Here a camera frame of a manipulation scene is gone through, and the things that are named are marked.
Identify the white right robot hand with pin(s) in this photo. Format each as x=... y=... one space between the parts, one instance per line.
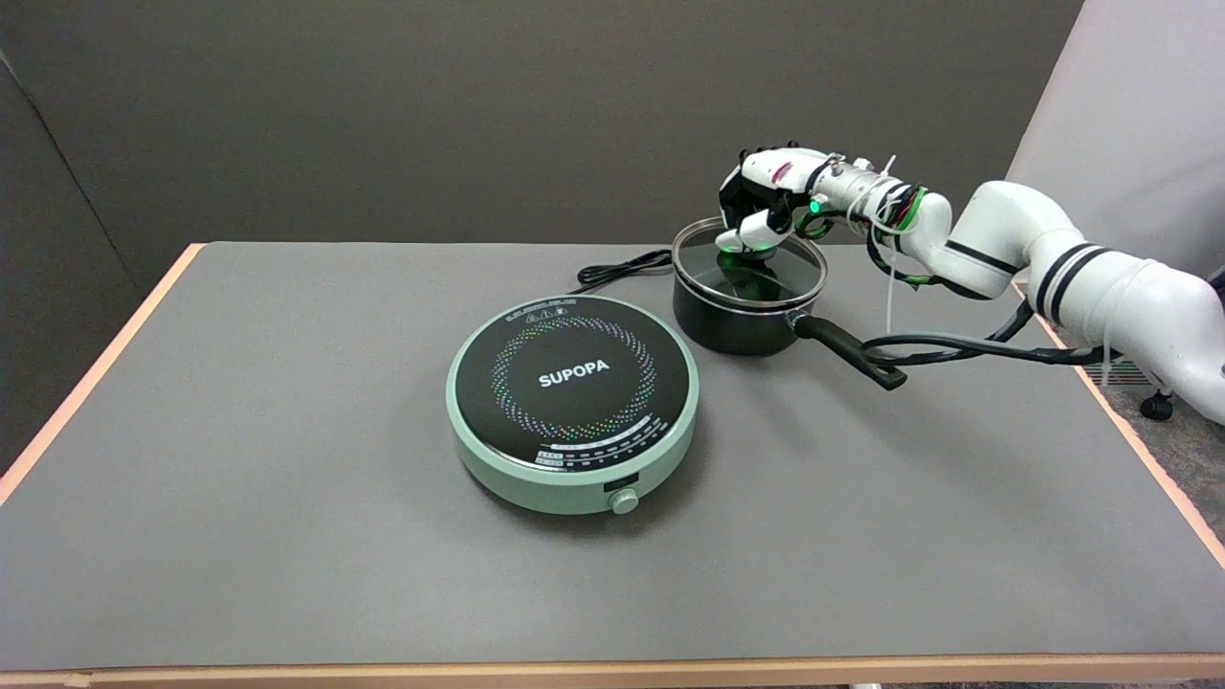
x=775 y=172

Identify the glass pot lid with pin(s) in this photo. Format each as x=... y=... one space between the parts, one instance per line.
x=703 y=258

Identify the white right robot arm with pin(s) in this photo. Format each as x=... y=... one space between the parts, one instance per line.
x=1101 y=277

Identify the green round induction cooker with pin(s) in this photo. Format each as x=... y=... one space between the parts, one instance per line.
x=572 y=478

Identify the floor vent grille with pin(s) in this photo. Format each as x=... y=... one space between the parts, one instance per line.
x=1129 y=373

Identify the black caster wheel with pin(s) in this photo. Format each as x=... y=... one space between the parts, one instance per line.
x=1156 y=406

